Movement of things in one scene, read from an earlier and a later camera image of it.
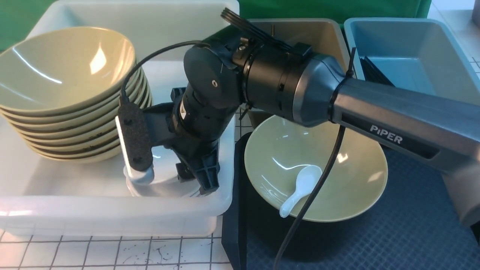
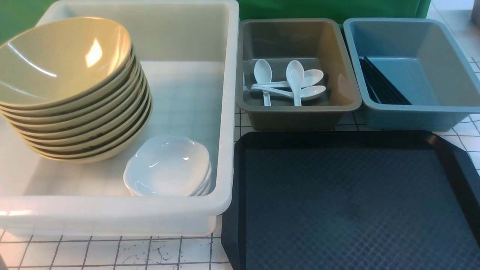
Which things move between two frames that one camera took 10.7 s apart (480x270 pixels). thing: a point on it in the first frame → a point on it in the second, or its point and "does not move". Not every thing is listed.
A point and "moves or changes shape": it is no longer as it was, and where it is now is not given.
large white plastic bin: (41, 195) does not move
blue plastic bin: (423, 55) does not move
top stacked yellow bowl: (64, 69) does not move
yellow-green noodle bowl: (279, 147) → (62, 60)
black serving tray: (414, 225) does not move
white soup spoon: (307, 178) moves or changes shape
